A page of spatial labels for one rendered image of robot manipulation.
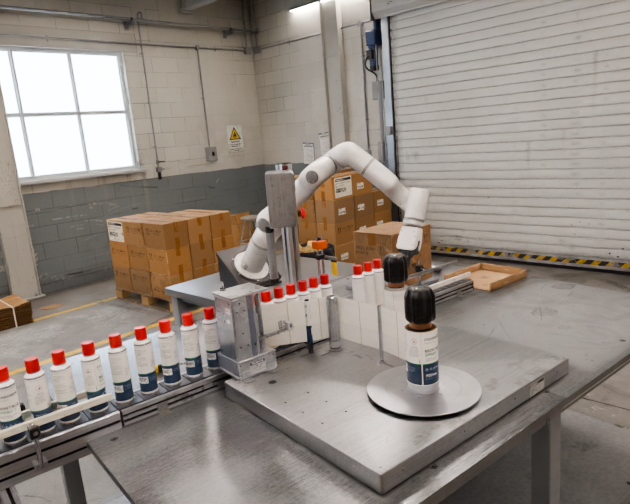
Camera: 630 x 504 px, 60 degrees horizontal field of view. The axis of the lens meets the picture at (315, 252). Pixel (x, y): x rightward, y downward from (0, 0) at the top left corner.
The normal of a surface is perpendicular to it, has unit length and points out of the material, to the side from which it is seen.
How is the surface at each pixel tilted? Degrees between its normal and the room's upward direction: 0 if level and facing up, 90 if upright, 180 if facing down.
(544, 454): 90
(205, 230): 90
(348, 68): 90
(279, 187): 90
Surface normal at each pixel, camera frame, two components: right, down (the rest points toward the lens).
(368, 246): -0.73, 0.20
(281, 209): 0.07, 0.20
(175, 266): 0.72, 0.12
